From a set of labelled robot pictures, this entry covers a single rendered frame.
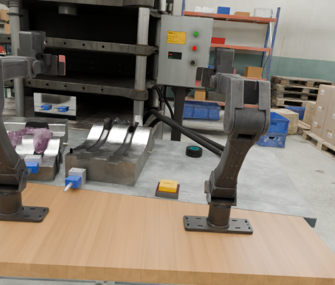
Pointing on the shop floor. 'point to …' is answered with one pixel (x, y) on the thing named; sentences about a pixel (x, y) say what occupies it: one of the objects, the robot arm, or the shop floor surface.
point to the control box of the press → (181, 59)
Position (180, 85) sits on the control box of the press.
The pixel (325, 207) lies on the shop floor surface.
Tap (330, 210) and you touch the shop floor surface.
